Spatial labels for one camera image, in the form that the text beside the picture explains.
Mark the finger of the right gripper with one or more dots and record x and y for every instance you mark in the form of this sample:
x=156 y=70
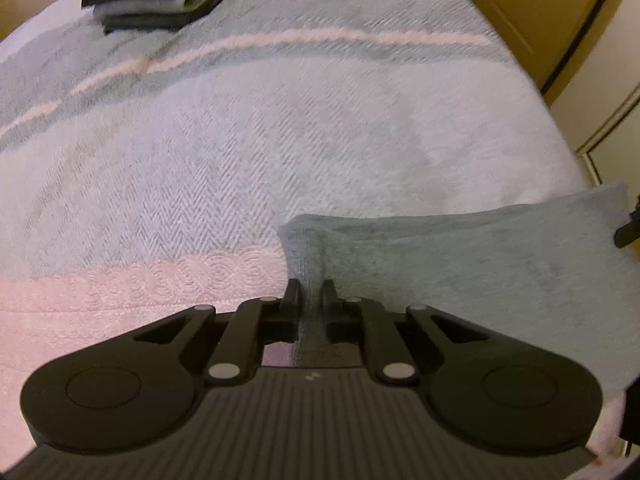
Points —
x=629 y=233

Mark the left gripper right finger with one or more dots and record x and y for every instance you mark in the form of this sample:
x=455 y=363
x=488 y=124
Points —
x=366 y=324

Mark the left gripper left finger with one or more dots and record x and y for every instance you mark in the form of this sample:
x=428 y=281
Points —
x=256 y=323

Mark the grey-green skirt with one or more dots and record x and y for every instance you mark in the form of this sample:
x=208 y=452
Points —
x=548 y=274

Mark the striped pink grey bedspread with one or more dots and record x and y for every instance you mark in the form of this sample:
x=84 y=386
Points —
x=142 y=172

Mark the wooden wardrobe door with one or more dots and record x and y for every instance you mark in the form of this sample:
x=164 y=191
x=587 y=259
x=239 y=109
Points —
x=549 y=38

